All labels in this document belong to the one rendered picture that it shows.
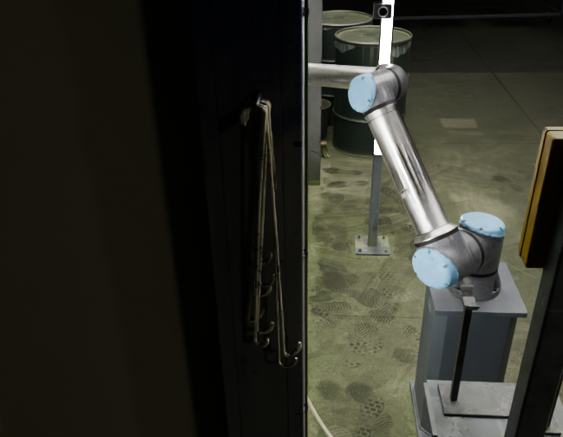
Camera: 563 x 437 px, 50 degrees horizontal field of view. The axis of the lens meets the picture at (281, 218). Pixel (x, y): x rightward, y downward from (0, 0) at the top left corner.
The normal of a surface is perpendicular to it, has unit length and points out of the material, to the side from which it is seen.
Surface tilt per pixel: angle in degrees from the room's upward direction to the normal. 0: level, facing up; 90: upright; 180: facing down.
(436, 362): 90
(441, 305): 0
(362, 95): 84
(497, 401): 0
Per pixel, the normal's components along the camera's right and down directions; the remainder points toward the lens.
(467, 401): -0.02, -0.87
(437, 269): -0.74, 0.40
